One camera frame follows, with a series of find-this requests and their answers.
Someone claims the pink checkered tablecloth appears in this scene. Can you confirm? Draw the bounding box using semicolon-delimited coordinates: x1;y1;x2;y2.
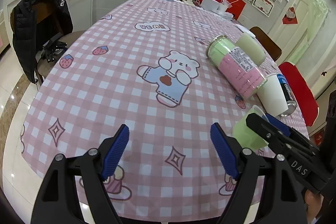
19;0;308;222

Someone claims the green string curtain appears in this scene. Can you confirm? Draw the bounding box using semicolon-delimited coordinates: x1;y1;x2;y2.
289;0;330;64

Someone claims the clear plastic drink cup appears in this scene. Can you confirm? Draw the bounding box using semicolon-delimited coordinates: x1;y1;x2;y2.
217;0;238;15

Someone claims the red diamond door decoration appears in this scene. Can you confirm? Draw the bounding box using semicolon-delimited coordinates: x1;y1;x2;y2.
282;7;298;25

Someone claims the white paper cup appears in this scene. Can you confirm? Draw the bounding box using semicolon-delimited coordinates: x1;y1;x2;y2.
257;73;288;117

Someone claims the brown wooden chair right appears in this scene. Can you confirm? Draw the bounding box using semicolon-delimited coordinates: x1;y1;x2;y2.
250;27;282;61

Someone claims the small green plastic cup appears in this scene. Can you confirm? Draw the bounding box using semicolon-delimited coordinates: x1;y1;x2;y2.
232;105;268;150

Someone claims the blue metal can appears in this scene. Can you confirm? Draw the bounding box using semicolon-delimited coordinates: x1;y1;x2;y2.
276;73;297;117

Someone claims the pale green cup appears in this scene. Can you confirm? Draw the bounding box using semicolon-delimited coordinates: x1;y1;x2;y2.
235;33;266;66

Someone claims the green pink cup stack tube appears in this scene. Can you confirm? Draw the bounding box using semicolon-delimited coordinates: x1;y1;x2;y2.
206;35;267;100

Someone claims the white box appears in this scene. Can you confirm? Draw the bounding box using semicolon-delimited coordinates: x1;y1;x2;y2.
201;0;221;12

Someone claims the white panel door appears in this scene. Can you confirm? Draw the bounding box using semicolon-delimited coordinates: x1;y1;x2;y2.
269;0;309;64

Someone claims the red cushioned chair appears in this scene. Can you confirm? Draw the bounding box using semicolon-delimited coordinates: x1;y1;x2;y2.
278;61;319;127

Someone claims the black jacket on chair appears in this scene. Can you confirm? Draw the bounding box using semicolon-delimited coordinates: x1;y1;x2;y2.
10;0;73;85

